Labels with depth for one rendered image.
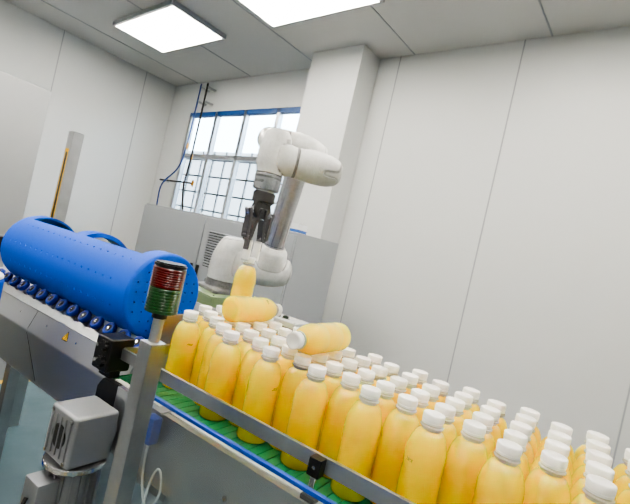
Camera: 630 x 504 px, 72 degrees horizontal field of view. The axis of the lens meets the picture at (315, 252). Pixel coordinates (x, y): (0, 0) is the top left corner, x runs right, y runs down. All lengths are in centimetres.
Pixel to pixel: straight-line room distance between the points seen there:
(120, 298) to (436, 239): 296
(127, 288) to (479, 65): 358
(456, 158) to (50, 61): 518
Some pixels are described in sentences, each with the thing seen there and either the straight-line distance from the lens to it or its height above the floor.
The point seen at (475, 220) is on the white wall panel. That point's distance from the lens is 380.
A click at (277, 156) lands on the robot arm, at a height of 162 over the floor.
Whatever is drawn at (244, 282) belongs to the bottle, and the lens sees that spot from 142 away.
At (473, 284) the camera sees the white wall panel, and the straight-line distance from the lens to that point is 373.
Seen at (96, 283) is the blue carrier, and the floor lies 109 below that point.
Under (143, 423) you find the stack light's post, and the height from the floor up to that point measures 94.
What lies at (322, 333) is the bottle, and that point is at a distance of 100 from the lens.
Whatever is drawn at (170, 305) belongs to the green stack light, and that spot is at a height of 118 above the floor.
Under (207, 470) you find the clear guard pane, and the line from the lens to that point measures 98.
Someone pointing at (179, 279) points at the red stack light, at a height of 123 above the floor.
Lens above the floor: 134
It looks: level
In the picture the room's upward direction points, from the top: 13 degrees clockwise
